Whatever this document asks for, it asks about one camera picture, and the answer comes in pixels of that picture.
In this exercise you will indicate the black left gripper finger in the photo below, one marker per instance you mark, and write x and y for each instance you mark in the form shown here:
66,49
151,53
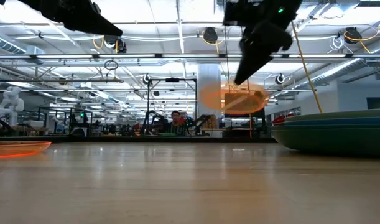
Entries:
90,23

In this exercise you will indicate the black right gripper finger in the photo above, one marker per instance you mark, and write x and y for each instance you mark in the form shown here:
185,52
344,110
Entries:
258,53
287,42

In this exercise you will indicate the orange translucent plastic plate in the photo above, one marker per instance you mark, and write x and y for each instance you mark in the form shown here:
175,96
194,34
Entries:
15,148
239,102

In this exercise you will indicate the large dark green plastic plate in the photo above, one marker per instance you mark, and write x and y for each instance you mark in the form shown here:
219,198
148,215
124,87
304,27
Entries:
332,140

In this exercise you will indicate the white building column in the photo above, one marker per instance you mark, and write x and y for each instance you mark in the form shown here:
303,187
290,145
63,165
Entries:
209,74

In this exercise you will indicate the long ceiling light strip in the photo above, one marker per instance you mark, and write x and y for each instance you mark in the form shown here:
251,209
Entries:
189,55

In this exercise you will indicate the red background object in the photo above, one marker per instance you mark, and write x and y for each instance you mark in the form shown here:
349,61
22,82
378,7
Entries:
278,119

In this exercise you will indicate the person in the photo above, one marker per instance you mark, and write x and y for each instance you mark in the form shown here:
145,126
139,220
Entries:
175,124

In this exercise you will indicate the black background robot arms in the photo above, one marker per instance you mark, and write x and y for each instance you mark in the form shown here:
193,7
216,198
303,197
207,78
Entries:
152,119

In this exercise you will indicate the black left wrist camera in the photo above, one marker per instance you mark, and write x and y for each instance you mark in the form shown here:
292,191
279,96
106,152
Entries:
94,7

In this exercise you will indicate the black background camera rig frame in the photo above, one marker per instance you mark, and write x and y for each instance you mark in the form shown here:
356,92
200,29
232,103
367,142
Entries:
172,79

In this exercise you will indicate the background workstation with black frame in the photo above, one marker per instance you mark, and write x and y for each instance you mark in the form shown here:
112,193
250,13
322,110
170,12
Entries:
79,127

